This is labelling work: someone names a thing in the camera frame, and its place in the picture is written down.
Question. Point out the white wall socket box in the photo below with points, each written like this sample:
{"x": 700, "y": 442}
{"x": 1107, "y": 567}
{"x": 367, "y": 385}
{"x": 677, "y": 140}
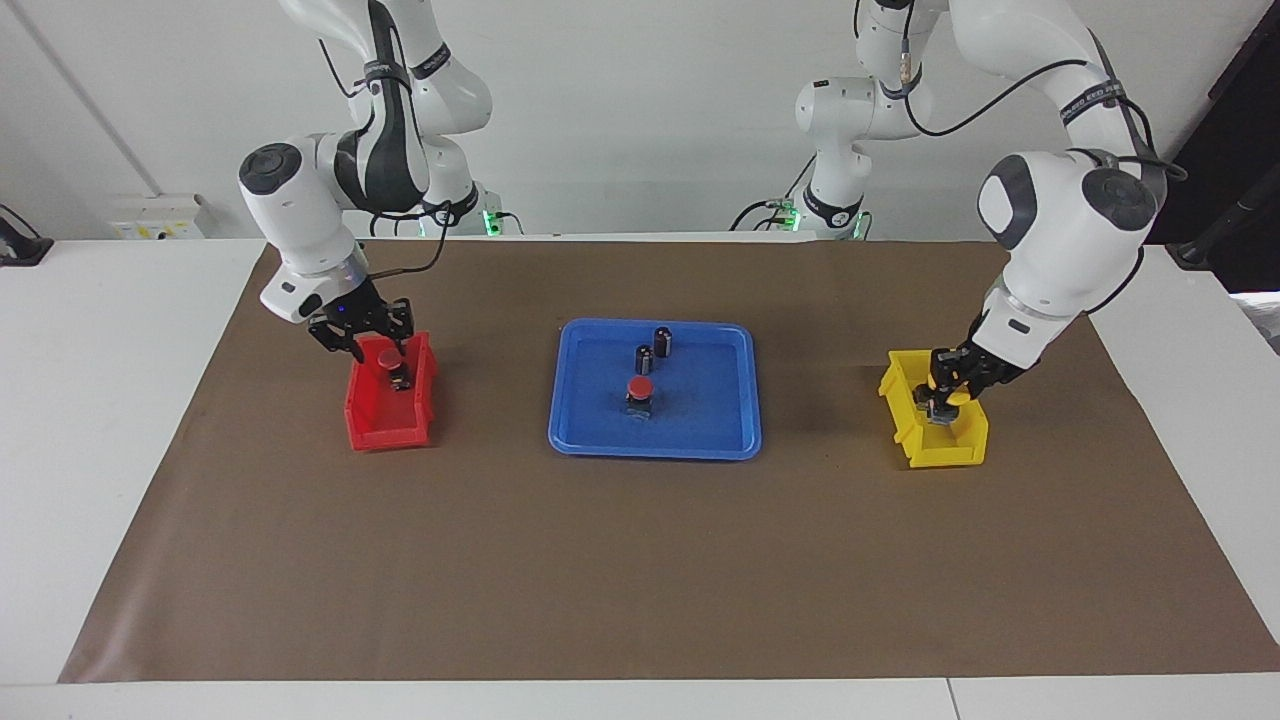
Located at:
{"x": 160, "y": 215}

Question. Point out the black clamp mount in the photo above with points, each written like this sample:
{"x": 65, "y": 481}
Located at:
{"x": 20, "y": 248}

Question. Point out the black equipment stand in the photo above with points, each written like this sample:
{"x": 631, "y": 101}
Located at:
{"x": 1250, "y": 150}

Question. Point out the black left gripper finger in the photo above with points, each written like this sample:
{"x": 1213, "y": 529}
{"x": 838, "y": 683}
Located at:
{"x": 930, "y": 395}
{"x": 972, "y": 396}

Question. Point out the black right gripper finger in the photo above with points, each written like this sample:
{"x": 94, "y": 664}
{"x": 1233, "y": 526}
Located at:
{"x": 402, "y": 330}
{"x": 355, "y": 350}

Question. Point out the red push button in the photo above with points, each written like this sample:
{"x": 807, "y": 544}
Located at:
{"x": 388, "y": 360}
{"x": 640, "y": 387}

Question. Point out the blue plastic tray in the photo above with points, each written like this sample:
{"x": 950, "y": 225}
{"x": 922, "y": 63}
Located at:
{"x": 700, "y": 430}

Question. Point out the red plastic bin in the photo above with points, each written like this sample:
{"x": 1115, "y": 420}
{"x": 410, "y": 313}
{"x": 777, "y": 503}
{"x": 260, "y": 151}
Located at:
{"x": 365, "y": 432}

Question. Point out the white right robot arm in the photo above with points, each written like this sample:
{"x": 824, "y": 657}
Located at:
{"x": 300, "y": 230}

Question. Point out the brown table mat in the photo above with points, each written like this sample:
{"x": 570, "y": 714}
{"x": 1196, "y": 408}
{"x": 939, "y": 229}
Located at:
{"x": 640, "y": 560}

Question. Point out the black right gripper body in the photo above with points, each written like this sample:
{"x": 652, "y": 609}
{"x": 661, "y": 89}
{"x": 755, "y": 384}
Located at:
{"x": 355, "y": 318}

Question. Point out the black cylindrical capacitor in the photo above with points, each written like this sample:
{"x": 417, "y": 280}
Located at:
{"x": 645, "y": 360}
{"x": 663, "y": 342}

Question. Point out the yellow plastic bin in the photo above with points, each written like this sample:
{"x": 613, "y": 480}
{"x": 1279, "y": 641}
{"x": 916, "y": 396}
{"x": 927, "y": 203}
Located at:
{"x": 940, "y": 455}

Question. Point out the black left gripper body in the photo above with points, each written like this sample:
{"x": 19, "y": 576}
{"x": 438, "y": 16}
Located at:
{"x": 980, "y": 370}

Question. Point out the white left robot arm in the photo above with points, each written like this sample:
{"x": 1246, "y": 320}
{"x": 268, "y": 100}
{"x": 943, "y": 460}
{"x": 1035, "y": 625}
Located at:
{"x": 1060, "y": 230}

